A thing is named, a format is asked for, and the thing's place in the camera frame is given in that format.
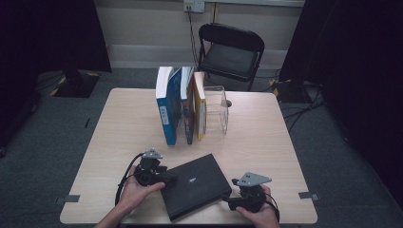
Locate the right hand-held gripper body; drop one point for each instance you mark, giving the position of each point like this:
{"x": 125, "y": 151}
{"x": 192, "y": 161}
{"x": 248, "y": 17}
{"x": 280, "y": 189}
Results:
{"x": 252, "y": 194}

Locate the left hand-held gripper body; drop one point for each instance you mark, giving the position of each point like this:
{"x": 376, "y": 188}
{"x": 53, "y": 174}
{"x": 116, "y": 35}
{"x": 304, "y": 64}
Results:
{"x": 147, "y": 174}

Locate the black book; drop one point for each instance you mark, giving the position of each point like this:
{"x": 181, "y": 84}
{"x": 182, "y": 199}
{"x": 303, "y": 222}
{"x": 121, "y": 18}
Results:
{"x": 196, "y": 186}

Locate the blue book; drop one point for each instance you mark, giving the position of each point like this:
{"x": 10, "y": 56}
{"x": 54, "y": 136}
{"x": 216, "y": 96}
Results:
{"x": 169, "y": 110}

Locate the yellow book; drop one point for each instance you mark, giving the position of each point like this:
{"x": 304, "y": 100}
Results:
{"x": 199, "y": 110}

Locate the red book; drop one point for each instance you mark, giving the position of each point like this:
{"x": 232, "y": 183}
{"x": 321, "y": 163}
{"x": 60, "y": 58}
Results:
{"x": 188, "y": 104}

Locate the clear acrylic book rack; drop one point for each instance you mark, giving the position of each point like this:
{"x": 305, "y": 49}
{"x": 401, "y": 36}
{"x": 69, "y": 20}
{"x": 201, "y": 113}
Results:
{"x": 218, "y": 110}

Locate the person's left hand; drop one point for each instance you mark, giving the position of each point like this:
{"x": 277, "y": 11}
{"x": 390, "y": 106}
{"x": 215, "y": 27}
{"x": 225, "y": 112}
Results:
{"x": 136, "y": 196}

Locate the person's right hand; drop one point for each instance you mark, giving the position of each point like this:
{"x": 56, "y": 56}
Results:
{"x": 263, "y": 218}

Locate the grey tape strip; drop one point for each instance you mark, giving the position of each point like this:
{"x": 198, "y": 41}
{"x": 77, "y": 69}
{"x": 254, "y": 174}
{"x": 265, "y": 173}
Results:
{"x": 309, "y": 195}
{"x": 68, "y": 199}

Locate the black table grommet hole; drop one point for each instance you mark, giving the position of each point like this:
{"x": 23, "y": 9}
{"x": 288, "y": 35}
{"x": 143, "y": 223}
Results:
{"x": 228, "y": 103}

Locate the black stand base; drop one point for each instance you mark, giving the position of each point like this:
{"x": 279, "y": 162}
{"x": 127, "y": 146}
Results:
{"x": 76, "y": 84}

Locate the black folding chair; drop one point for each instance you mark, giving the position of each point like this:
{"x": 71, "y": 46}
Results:
{"x": 229, "y": 57}

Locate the black curtain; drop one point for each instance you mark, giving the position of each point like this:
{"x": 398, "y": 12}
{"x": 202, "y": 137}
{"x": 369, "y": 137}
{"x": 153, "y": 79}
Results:
{"x": 355, "y": 63}
{"x": 47, "y": 38}

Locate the white wall socket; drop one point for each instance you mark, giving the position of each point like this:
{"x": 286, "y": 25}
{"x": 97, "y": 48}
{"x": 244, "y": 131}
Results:
{"x": 194, "y": 5}

